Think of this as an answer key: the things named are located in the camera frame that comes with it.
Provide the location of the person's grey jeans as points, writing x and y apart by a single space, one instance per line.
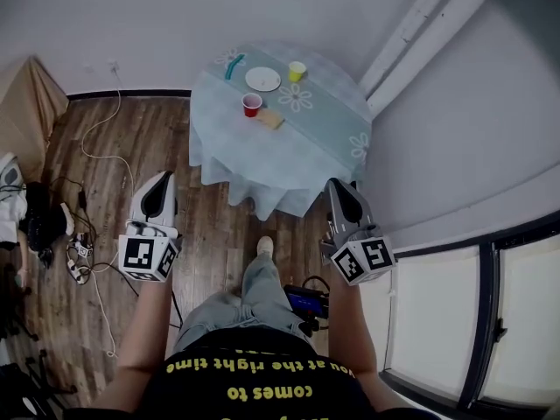
262 296

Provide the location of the tan bread piece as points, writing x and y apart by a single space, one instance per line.
271 119

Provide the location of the red plastic cup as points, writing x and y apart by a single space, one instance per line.
251 108

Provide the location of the small white patterned block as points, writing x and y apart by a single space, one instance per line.
84 250

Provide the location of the thick white wall pipe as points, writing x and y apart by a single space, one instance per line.
437 46

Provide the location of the person's right forearm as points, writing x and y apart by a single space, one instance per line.
352 326

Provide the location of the yellow paper cup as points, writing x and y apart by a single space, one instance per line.
296 73

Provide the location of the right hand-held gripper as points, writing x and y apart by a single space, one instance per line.
363 258

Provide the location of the black device with blue screen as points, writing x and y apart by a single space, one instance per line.
306 302

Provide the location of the white wall socket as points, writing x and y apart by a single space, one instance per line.
114 66

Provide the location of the person's black printed shirt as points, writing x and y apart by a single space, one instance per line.
192 401

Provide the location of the white power strip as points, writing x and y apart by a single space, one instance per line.
79 274

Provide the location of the person's right shoe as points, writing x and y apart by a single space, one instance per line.
265 247

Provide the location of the thin white wall pipe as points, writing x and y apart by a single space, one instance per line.
407 24
420 33

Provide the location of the beige cloth-covered furniture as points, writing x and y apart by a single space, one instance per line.
26 116

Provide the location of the black tripod stand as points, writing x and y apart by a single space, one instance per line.
13 317

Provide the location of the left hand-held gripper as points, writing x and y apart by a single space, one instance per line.
140 254

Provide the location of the black window frame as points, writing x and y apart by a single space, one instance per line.
485 322

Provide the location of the person's left forearm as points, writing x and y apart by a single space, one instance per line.
146 322

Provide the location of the round table with light-blue cloth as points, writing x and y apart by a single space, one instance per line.
271 164

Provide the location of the teal curved brush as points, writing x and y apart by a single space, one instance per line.
232 68

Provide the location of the white round plate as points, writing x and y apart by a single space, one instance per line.
262 79

